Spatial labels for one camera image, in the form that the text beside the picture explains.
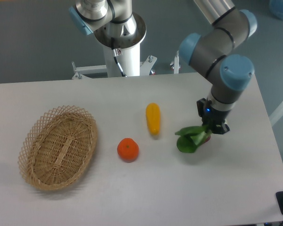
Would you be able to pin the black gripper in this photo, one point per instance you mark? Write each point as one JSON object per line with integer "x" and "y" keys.
{"x": 215, "y": 119}

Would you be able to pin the green bok choy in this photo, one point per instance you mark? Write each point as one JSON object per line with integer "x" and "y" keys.
{"x": 192, "y": 137}

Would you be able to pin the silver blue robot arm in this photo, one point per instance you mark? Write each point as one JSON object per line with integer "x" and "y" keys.
{"x": 210, "y": 55}

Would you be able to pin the yellow corn cob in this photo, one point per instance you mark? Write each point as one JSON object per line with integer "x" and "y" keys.
{"x": 153, "y": 117}

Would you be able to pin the orange tangerine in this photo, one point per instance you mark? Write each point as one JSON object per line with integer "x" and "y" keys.
{"x": 128, "y": 150}

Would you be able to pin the blue plastic bag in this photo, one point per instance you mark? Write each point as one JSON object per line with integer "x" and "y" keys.
{"x": 276, "y": 8}

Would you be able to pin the woven wicker basket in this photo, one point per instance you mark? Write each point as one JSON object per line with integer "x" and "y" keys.
{"x": 58, "y": 148}

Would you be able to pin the white metal base frame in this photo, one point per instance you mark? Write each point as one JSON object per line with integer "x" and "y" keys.
{"x": 114, "y": 70}

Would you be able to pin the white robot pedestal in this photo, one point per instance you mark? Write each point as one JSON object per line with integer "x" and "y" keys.
{"x": 121, "y": 43}

